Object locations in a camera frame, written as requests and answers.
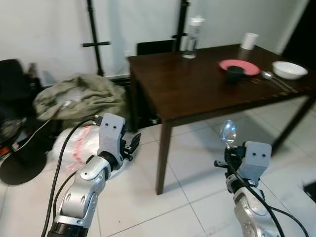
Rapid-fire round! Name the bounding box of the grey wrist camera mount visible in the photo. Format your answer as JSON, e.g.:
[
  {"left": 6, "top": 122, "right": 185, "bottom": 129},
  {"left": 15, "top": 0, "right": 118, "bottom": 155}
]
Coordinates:
[
  {"left": 97, "top": 113, "right": 126, "bottom": 166},
  {"left": 243, "top": 142, "right": 273, "bottom": 182}
]

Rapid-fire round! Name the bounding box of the clear water bottle white lid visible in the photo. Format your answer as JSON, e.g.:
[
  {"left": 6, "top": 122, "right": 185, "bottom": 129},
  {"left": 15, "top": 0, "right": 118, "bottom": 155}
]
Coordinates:
[{"left": 182, "top": 16, "right": 204, "bottom": 59}]

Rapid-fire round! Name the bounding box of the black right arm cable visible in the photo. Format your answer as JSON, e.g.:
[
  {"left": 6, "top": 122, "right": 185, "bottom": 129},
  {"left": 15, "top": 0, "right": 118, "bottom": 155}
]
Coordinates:
[{"left": 214, "top": 159, "right": 311, "bottom": 237}]

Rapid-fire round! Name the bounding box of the silver metal fork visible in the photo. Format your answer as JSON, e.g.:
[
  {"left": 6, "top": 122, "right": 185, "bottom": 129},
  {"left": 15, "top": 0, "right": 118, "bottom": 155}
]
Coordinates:
[{"left": 261, "top": 71, "right": 298, "bottom": 93}]

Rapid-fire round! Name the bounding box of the olive green cloth pile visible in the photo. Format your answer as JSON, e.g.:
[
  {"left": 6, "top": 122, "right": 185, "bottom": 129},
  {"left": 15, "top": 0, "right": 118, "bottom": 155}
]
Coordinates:
[{"left": 33, "top": 74, "right": 130, "bottom": 130}]

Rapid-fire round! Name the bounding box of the black dining chair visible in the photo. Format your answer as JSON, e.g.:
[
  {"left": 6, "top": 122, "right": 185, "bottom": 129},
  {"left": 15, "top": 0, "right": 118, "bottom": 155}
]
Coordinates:
[{"left": 137, "top": 39, "right": 177, "bottom": 56}]

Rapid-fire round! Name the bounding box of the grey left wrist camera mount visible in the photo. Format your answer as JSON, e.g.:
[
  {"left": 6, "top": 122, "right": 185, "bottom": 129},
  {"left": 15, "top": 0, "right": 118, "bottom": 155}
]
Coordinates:
[{"left": 97, "top": 113, "right": 126, "bottom": 166}]

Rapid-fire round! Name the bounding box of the white bowl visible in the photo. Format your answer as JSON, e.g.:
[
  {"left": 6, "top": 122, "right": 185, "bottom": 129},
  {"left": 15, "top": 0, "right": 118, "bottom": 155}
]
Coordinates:
[{"left": 273, "top": 61, "right": 308, "bottom": 80}]

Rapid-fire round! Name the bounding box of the white paper roll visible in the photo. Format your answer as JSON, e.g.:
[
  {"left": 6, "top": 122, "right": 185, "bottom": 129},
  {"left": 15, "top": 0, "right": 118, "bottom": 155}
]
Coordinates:
[{"left": 240, "top": 33, "right": 259, "bottom": 50}]

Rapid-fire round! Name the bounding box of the black stand pole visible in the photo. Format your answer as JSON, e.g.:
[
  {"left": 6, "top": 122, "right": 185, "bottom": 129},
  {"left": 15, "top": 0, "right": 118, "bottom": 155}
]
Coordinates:
[
  {"left": 172, "top": 0, "right": 191, "bottom": 52},
  {"left": 81, "top": 0, "right": 110, "bottom": 77}
]

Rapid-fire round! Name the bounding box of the pink round plate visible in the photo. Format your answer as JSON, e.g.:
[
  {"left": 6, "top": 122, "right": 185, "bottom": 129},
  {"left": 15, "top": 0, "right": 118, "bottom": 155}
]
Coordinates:
[{"left": 219, "top": 59, "right": 260, "bottom": 77}]

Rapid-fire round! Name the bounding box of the black office chair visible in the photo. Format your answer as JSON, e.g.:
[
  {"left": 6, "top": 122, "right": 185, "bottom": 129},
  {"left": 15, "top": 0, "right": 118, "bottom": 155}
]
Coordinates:
[{"left": 0, "top": 59, "right": 50, "bottom": 186}]

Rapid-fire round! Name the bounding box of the silver metal spoon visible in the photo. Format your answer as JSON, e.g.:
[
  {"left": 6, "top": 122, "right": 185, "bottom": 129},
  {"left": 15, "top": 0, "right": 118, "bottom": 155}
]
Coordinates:
[{"left": 222, "top": 120, "right": 237, "bottom": 148}]

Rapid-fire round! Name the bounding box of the dark brown wooden table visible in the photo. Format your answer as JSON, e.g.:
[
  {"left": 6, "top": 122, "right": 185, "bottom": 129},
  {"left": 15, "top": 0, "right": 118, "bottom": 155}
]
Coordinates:
[{"left": 127, "top": 43, "right": 316, "bottom": 195}]

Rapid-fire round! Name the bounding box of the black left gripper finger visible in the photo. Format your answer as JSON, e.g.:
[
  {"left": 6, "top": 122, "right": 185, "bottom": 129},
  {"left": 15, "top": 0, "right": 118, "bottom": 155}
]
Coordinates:
[{"left": 126, "top": 133, "right": 142, "bottom": 154}]

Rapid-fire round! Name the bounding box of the black floor mat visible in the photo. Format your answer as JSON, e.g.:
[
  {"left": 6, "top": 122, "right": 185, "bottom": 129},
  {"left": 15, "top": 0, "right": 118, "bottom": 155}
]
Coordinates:
[{"left": 304, "top": 182, "right": 316, "bottom": 203}]

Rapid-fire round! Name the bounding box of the dark blue cup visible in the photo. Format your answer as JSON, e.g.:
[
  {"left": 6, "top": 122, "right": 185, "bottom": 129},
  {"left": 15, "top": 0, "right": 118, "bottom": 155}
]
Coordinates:
[{"left": 226, "top": 65, "right": 246, "bottom": 83}]

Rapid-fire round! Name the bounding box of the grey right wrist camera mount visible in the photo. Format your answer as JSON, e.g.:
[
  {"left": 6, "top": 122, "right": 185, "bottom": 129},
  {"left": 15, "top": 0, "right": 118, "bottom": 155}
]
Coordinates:
[{"left": 243, "top": 142, "right": 273, "bottom": 182}]

